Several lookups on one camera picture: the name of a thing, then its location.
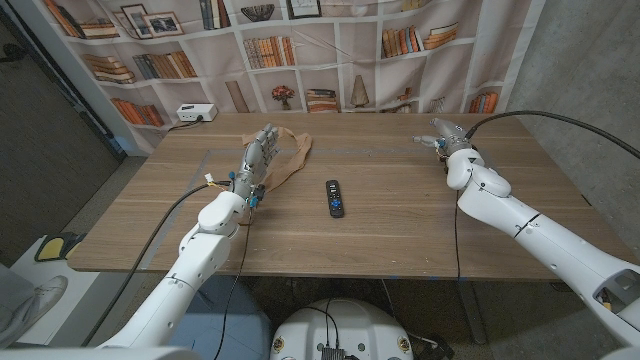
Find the white power outlet box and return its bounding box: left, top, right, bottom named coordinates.
left=175, top=103, right=219, bottom=123

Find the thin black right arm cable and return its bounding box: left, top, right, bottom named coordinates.
left=452, top=189, right=462, bottom=281

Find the black power box cord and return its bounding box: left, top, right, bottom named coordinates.
left=167, top=115, right=205, bottom=132

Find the yellow and black foot pedal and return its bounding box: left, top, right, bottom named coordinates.
left=33, top=231, right=86, bottom=263

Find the printed bookshelf backdrop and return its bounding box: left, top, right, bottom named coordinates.
left=42, top=0, right=546, bottom=154

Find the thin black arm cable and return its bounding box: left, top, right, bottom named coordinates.
left=452, top=189, right=462, bottom=281
left=213, top=207, right=254, bottom=360

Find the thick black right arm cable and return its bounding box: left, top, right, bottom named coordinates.
left=464, top=109, right=640, bottom=161

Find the tan nylon stocking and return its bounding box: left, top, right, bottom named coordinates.
left=242, top=126, right=314, bottom=194

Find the dark perforated partition panel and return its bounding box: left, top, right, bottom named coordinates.
left=0, top=9, right=126, bottom=249

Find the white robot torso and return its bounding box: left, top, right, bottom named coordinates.
left=268, top=298, right=415, bottom=360

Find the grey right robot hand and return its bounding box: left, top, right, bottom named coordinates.
left=412, top=117, right=474, bottom=161

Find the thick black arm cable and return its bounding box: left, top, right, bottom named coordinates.
left=464, top=109, right=640, bottom=161
left=82, top=181, right=232, bottom=347

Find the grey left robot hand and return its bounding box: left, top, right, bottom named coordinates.
left=228, top=123, right=280, bottom=202

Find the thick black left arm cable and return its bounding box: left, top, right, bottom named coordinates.
left=82, top=181, right=232, bottom=347

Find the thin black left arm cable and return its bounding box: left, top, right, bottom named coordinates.
left=213, top=207, right=254, bottom=360

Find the grey metal table leg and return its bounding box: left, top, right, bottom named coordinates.
left=454, top=279, right=489, bottom=346

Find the black TV remote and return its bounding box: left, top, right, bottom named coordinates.
left=325, top=179, right=346, bottom=219

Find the person in grey trousers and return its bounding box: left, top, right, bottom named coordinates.
left=0, top=263, right=69, bottom=347

